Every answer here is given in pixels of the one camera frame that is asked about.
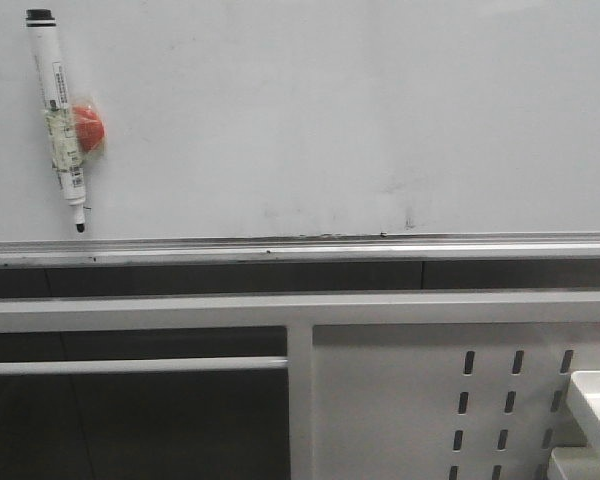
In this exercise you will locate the white whiteboard marker black tip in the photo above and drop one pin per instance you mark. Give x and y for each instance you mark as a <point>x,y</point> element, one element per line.
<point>66,154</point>

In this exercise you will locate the white metal stand frame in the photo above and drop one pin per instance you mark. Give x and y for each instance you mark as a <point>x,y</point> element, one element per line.
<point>216,387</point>

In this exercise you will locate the white whiteboard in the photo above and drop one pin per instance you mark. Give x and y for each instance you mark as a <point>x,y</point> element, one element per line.
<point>311,129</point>

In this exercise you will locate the white plastic tray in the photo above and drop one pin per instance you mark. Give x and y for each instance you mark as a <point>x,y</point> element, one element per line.
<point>583,400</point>

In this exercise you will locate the white perforated pegboard panel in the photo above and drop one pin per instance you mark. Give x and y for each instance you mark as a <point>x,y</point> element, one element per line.
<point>474,401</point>

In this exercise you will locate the lower white tray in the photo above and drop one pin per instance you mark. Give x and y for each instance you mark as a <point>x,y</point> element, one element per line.
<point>573,463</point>

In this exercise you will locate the red round magnet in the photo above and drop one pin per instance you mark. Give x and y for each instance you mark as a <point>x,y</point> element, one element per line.
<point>89,127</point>

